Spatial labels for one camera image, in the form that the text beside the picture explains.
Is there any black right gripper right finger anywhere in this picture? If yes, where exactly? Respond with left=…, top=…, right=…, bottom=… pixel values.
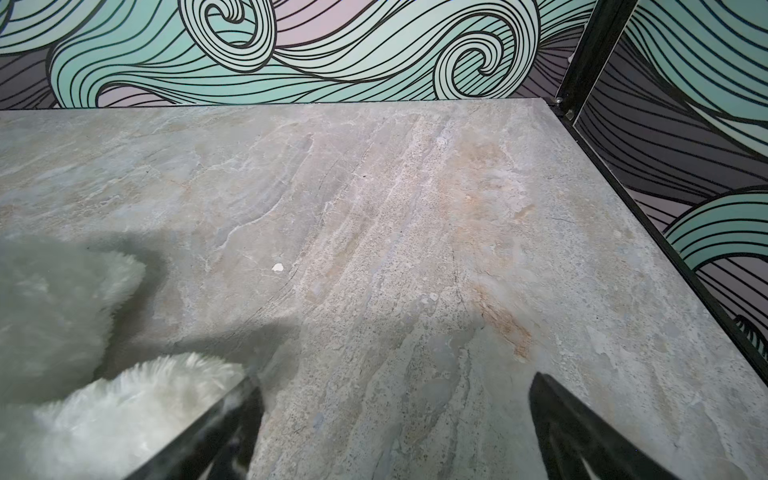
left=529, top=372, right=676, bottom=480

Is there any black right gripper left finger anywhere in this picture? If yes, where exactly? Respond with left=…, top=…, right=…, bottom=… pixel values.
left=127, top=376, right=264, bottom=480

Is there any white plush teddy bear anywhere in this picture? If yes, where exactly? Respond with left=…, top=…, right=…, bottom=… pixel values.
left=1, top=237, right=245, bottom=479

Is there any black enclosure corner post right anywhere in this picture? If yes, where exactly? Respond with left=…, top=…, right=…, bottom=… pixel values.
left=555, top=0, right=638, bottom=125

